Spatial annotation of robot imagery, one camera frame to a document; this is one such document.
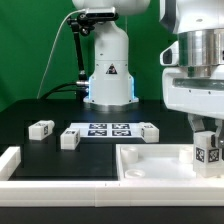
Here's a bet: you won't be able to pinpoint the white cable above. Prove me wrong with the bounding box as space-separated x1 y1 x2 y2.
36 9 88 100

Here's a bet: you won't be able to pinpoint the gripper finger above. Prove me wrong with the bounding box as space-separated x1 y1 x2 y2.
188 114 205 133
215 119 224 148

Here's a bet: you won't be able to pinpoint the camera on mount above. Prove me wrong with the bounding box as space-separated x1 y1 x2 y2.
85 7 116 20

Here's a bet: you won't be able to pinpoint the black cables at base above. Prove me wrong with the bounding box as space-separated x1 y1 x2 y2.
39 80 90 100

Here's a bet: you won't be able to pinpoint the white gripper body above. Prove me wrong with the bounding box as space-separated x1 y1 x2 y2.
160 41 224 120

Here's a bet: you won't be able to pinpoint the white square table top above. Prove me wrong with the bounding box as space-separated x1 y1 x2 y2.
116 144 224 181

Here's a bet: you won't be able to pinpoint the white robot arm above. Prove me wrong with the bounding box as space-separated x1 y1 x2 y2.
72 0 224 147

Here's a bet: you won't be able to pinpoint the marker tag sheet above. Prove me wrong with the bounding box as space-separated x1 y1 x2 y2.
70 123 141 138

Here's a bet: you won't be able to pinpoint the white U-shaped fence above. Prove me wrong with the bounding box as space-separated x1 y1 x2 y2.
0 147 224 207

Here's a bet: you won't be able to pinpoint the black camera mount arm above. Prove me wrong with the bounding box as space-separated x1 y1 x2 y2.
67 13 94 101

